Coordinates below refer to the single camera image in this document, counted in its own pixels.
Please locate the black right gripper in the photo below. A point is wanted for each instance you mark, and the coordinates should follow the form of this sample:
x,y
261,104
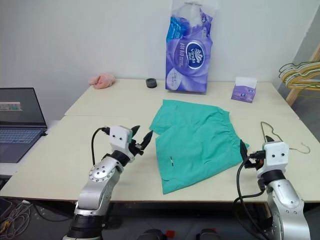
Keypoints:
x,y
253,163

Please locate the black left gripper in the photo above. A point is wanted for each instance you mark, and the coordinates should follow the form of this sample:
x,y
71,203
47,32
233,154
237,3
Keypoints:
x,y
137,148

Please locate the green shirt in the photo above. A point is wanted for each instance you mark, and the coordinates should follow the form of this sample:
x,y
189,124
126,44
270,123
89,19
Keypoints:
x,y
195,140

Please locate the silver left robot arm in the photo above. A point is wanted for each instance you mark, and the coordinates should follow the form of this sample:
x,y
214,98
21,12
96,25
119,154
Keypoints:
x,y
100,175

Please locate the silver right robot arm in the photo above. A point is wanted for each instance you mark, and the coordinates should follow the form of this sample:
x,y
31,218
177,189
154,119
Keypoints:
x,y
287,200

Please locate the small purple tissue pack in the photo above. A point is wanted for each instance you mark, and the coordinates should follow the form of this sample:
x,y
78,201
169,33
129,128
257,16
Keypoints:
x,y
243,93

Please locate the black tape roll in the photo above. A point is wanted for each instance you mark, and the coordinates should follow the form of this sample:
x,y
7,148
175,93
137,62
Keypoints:
x,y
151,83

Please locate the light wooden clothes rack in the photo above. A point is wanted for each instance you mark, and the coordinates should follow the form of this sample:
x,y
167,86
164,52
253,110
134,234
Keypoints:
x,y
292,97

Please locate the pink cloth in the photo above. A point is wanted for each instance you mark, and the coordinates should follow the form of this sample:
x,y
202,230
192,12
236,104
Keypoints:
x,y
102,81

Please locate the large purple tissue pack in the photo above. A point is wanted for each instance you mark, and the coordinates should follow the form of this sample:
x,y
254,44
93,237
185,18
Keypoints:
x,y
187,72

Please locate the dark rounded shape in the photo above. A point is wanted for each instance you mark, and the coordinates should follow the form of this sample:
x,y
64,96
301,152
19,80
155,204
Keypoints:
x,y
155,235
207,234

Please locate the small red block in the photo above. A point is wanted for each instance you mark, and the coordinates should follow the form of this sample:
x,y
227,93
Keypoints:
x,y
170,234

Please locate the dark laptop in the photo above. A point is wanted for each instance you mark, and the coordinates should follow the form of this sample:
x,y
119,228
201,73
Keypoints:
x,y
17,112

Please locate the dark flat device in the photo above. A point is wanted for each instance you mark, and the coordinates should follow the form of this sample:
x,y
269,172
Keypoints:
x,y
4,207

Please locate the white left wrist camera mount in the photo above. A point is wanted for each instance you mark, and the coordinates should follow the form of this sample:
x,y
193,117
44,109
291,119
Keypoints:
x,y
120,137

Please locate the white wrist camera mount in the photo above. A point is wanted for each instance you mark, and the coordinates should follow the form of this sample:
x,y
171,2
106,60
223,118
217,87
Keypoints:
x,y
120,137
276,156

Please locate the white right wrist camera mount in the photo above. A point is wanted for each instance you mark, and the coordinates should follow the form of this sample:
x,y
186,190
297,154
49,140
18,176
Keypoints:
x,y
276,156

